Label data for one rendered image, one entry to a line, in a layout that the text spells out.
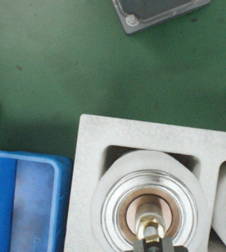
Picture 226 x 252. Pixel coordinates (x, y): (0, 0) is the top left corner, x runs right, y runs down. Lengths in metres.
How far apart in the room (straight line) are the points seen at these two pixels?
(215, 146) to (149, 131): 0.07
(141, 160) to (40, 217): 0.31
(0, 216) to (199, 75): 0.37
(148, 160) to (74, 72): 0.29
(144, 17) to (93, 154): 0.25
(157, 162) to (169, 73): 0.28
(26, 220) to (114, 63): 0.29
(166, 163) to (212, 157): 0.09
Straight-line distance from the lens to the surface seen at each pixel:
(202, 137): 0.32
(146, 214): 0.23
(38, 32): 0.55
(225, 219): 0.30
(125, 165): 0.25
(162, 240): 0.17
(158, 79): 0.51
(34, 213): 0.54
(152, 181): 0.25
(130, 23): 0.51
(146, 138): 0.32
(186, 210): 0.26
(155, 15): 0.51
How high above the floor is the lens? 0.50
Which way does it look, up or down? 85 degrees down
